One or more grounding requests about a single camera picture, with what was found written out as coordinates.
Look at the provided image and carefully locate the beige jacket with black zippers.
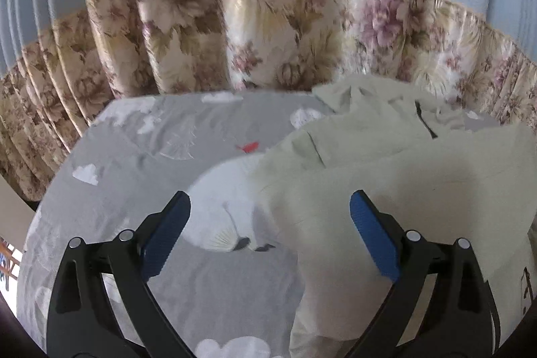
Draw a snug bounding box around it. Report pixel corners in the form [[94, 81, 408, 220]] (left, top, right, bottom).
[[247, 75, 537, 358]]

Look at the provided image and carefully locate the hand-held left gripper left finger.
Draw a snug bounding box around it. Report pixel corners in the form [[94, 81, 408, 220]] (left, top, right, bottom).
[[46, 190, 198, 358]]

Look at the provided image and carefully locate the blue curtain with floral border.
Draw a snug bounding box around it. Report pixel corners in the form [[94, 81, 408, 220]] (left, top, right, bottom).
[[0, 0, 537, 203]]

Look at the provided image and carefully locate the bed with grey printed sheet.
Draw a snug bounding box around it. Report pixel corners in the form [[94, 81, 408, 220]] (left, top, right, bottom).
[[17, 90, 537, 358]]

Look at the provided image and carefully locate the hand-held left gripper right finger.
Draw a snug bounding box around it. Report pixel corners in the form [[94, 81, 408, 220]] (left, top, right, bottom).
[[349, 190, 501, 358]]

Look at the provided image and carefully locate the orange wooden frame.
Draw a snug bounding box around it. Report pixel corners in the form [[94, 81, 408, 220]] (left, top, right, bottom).
[[0, 236, 21, 294]]

